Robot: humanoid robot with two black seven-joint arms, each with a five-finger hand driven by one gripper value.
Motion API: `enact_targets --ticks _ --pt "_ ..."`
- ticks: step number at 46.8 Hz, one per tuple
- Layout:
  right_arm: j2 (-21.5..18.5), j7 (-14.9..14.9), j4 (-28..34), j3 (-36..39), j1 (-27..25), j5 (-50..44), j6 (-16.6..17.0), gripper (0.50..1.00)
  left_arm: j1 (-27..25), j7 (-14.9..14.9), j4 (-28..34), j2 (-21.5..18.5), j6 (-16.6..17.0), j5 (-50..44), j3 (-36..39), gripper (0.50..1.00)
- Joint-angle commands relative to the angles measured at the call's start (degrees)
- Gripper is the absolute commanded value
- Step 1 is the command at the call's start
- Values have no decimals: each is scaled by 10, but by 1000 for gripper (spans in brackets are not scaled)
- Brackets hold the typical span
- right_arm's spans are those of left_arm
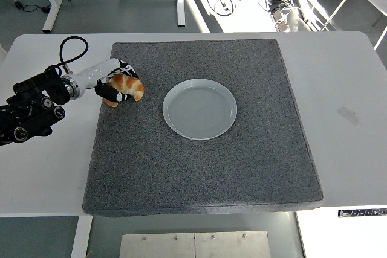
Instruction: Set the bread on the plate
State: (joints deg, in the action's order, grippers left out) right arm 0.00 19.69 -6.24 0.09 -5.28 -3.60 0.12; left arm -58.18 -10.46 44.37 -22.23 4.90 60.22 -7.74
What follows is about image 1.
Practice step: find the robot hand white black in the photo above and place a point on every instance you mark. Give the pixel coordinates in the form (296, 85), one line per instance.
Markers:
(93, 72)

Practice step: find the orange croissant bread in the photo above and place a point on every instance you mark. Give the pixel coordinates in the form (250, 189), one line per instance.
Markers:
(130, 84)

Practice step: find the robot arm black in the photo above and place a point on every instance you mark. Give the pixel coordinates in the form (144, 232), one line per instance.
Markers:
(36, 104)

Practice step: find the pale grey round plate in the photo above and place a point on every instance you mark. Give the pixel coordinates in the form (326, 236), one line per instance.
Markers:
(199, 110)

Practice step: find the grey metal plate with screws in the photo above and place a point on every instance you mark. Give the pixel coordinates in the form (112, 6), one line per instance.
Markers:
(157, 246)
(232, 244)

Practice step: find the black caster wheel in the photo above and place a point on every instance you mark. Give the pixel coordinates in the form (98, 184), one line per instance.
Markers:
(18, 5)

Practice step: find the grey speckled mat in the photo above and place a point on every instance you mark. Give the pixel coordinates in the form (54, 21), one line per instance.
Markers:
(199, 173)

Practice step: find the white table leg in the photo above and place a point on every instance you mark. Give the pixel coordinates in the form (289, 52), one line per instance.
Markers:
(81, 237)

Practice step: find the clear tape patch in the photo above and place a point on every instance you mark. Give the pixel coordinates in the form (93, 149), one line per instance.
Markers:
(349, 116)

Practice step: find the table height control panel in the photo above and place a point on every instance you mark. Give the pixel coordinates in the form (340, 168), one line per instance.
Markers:
(362, 212)

